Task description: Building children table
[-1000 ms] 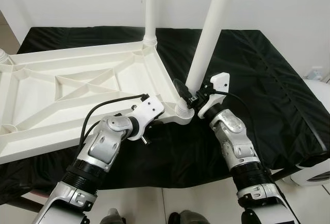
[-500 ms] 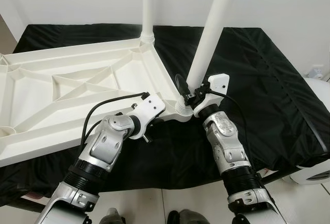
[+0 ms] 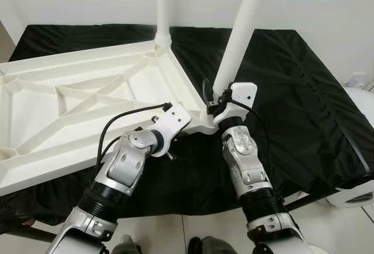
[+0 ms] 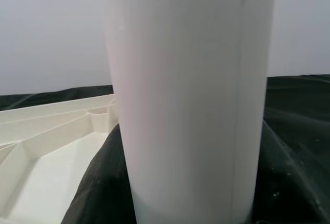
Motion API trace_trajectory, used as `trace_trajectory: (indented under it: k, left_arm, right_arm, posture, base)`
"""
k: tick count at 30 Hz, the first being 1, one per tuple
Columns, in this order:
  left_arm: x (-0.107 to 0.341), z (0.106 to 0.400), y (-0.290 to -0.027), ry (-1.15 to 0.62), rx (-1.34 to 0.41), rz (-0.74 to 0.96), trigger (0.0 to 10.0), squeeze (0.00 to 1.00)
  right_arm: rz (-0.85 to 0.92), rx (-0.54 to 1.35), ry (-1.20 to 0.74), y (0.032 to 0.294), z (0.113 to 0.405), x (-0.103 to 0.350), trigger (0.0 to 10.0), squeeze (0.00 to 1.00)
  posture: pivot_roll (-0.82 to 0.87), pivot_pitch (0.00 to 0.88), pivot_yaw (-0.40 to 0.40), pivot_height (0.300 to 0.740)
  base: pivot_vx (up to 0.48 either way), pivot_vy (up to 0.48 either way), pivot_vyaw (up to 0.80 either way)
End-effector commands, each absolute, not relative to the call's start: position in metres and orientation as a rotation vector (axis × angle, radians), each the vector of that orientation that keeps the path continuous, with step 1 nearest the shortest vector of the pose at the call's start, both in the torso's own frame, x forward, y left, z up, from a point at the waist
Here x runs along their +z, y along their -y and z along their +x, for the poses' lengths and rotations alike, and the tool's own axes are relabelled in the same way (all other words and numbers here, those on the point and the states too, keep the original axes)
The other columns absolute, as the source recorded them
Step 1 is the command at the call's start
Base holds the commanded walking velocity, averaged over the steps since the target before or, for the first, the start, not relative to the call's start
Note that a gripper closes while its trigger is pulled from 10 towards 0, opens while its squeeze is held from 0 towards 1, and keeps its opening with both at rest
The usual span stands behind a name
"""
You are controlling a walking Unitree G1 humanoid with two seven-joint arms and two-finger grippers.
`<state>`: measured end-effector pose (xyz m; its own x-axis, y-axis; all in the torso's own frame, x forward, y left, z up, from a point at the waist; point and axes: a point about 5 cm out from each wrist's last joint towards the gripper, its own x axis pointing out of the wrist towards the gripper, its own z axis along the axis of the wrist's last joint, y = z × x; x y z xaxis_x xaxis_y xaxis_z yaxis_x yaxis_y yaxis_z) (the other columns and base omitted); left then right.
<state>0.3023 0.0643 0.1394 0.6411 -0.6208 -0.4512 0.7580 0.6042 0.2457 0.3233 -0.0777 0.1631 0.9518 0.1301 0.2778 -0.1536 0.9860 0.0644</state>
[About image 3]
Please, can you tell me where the white plastic table leg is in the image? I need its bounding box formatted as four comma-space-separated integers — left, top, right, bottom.
155, 0, 173, 47
212, 0, 274, 100

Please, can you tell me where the black tablecloth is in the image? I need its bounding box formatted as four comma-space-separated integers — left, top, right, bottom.
0, 23, 374, 234

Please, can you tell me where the robot right leg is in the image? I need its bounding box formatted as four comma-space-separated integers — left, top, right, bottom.
187, 236, 234, 254

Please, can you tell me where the robot leg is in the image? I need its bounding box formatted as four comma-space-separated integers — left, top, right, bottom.
114, 235, 141, 254
187, 236, 234, 254

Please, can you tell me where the robot left leg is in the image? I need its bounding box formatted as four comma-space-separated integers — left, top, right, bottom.
114, 235, 141, 254

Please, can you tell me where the black metal table leg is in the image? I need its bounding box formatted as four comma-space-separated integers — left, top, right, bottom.
283, 193, 322, 211
0, 225, 56, 243

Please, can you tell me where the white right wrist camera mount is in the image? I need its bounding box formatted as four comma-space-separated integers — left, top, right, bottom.
213, 82, 258, 131

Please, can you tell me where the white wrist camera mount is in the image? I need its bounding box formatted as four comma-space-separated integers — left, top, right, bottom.
151, 103, 192, 149
213, 82, 258, 131

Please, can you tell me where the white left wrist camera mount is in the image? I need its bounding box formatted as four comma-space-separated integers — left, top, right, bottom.
151, 103, 192, 149

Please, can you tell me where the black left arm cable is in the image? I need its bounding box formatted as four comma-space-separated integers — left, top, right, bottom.
95, 102, 173, 173

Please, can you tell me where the white wall socket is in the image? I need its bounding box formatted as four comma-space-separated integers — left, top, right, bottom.
348, 73, 366, 88

